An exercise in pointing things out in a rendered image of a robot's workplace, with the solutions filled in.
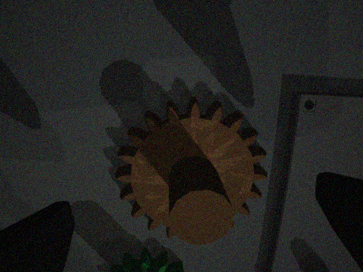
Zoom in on green gear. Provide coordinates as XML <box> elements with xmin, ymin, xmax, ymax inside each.
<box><xmin>110</xmin><ymin>248</ymin><xmax>184</xmax><ymax>272</ymax></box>

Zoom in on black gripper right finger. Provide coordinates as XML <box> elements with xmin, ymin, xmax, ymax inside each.
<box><xmin>315</xmin><ymin>172</ymin><xmax>363</xmax><ymax>272</ymax></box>

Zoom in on orange gear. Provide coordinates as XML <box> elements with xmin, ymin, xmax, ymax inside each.
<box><xmin>115</xmin><ymin>97</ymin><xmax>268</xmax><ymax>245</ymax></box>

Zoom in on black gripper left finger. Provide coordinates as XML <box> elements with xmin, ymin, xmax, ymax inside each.
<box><xmin>0</xmin><ymin>200</ymin><xmax>75</xmax><ymax>272</ymax></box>

